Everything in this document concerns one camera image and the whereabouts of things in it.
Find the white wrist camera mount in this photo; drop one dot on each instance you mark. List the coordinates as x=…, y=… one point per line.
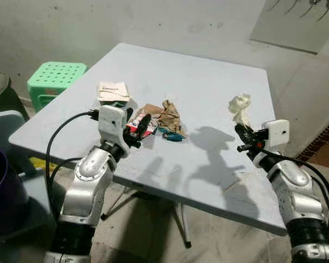
x=112, y=121
x=277, y=133

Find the red snack wrapper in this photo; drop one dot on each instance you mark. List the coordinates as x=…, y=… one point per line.
x=136, y=129

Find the dark purple rubbish bin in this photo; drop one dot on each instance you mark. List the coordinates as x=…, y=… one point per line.
x=4, y=192

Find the white paper carton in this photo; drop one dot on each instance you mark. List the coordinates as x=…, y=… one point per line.
x=113, y=91

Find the crumpled brown paper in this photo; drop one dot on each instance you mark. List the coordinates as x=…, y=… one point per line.
x=170, y=116

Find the light blue folding table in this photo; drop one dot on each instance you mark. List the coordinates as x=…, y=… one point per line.
x=208, y=93

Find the white tissue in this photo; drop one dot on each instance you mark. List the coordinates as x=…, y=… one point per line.
x=240, y=108

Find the flat brown paper scrap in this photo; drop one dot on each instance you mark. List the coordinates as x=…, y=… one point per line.
x=151, y=110

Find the grey blue plastic chair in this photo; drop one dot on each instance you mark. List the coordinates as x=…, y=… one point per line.
x=5, y=123

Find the dark padded seat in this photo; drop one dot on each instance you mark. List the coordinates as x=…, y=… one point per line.
x=3, y=90

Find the green plastic stool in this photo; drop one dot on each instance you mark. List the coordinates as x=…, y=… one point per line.
x=56, y=78

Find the yellow strip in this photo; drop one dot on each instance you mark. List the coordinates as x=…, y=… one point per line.
x=39, y=163

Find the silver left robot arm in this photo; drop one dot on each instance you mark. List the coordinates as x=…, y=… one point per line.
x=90, y=189

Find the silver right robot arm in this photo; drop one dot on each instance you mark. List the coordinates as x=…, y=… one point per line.
x=296, y=192

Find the teal plastic wrapper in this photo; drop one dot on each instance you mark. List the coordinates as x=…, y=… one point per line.
x=172, y=135

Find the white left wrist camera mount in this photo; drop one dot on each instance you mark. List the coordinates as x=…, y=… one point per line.
x=112, y=121

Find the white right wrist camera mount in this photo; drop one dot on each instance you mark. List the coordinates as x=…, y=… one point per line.
x=277, y=133

